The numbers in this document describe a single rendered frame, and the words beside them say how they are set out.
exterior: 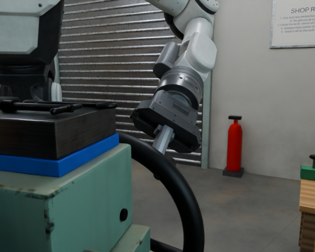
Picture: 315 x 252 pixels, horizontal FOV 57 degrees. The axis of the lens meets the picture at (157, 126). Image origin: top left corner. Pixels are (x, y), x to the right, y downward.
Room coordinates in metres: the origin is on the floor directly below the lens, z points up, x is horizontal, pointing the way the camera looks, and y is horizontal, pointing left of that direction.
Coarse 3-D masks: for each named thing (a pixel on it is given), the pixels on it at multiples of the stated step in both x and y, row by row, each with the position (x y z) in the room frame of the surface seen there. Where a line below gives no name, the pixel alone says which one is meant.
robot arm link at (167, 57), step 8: (168, 48) 0.62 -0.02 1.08; (176, 48) 0.64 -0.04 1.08; (160, 56) 0.60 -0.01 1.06; (168, 56) 0.60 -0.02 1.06; (176, 56) 0.63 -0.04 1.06; (184, 56) 0.60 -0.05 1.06; (160, 64) 0.58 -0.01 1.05; (168, 64) 0.58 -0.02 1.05; (176, 64) 0.60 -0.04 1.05; (184, 64) 0.59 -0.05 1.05; (160, 72) 0.58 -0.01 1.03; (168, 72) 0.56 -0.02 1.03; (184, 72) 0.55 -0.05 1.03; (192, 72) 0.56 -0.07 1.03; (200, 72) 0.60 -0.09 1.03; (200, 80) 0.57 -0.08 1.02
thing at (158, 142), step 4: (156, 128) 0.47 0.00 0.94; (160, 128) 0.47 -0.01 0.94; (164, 128) 0.46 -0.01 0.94; (168, 128) 0.46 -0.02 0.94; (156, 132) 0.47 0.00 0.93; (160, 132) 0.45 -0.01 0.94; (164, 132) 0.45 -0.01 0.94; (156, 136) 0.47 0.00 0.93; (160, 136) 0.44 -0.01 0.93; (164, 136) 0.45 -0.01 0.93; (156, 140) 0.45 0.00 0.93; (160, 140) 0.44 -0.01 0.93; (152, 144) 0.46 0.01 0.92; (156, 144) 0.43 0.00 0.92; (160, 144) 0.43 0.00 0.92; (156, 148) 0.43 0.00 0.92; (160, 148) 0.43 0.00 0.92
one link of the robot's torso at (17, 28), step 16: (0, 0) 0.64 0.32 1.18; (16, 0) 0.64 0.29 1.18; (32, 0) 0.65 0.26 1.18; (48, 0) 0.66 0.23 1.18; (0, 16) 0.66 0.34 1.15; (16, 16) 0.67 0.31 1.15; (32, 16) 0.67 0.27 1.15; (48, 16) 0.70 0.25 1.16; (0, 32) 0.67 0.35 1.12; (16, 32) 0.68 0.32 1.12; (32, 32) 0.69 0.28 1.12; (48, 32) 0.72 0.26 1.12; (0, 48) 0.69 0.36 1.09; (16, 48) 0.70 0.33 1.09; (32, 48) 0.71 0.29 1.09; (48, 48) 0.74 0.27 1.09; (0, 64) 0.77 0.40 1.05; (16, 64) 0.75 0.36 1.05; (32, 64) 0.76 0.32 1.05; (48, 64) 0.77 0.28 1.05
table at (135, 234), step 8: (136, 224) 0.29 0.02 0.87; (128, 232) 0.27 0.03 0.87; (136, 232) 0.27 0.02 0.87; (144, 232) 0.28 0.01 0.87; (120, 240) 0.26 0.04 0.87; (128, 240) 0.26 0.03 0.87; (136, 240) 0.26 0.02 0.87; (144, 240) 0.27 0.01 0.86; (112, 248) 0.25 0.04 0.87; (120, 248) 0.25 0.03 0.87; (128, 248) 0.25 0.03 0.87; (136, 248) 0.25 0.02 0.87; (144, 248) 0.27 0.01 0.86
